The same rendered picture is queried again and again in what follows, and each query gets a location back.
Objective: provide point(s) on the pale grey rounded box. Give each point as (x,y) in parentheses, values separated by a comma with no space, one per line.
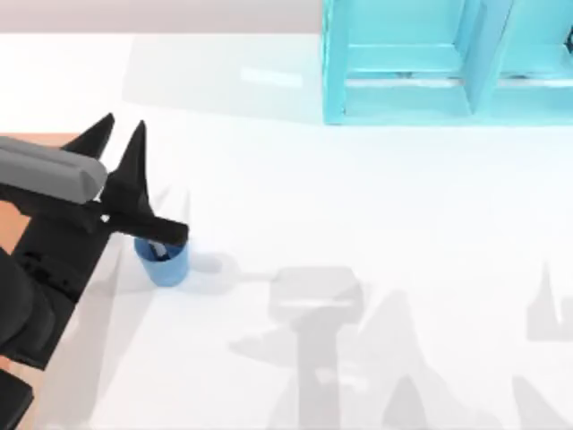
(49,168)

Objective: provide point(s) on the blue cup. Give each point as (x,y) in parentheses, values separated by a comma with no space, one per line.
(165,266)

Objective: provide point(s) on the light blue rack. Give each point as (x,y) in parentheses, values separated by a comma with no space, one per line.
(403,85)

